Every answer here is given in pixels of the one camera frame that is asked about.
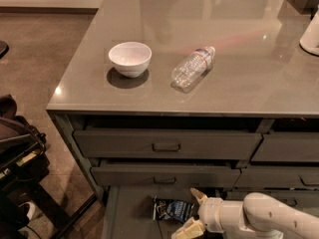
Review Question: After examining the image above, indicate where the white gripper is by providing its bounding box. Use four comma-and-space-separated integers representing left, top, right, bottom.
171, 188, 223, 239

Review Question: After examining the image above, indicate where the blue chip bag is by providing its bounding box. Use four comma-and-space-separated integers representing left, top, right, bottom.
153, 197, 194, 223

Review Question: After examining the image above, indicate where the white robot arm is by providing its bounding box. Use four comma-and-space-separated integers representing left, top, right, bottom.
171, 188, 319, 239

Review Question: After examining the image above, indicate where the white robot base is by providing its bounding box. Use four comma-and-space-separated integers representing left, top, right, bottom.
299, 6, 319, 56

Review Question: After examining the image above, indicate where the grey open bottom drawer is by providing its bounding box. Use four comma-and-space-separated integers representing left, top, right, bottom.
101, 185, 227, 239

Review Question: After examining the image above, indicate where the grey middle left drawer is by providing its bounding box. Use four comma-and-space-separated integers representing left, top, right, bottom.
90, 159, 240, 187

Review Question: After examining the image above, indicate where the grey bottom right drawer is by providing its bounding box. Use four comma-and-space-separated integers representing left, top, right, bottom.
221, 190, 319, 208

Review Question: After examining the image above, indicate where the grey top right drawer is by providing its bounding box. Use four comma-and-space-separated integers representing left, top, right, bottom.
252, 119, 319, 162

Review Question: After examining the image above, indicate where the grey top left drawer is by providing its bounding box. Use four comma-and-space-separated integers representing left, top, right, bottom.
73, 117, 261, 159

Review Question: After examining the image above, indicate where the grey counter cabinet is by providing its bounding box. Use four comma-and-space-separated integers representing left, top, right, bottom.
47, 0, 319, 239

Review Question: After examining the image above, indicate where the clear plastic water bottle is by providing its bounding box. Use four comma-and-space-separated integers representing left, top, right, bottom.
171, 47, 215, 89

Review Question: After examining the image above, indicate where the white ceramic bowl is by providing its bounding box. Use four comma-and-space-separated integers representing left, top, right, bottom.
109, 42, 153, 78

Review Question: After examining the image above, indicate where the black round stool edge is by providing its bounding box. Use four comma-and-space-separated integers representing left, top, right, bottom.
0, 41, 9, 59

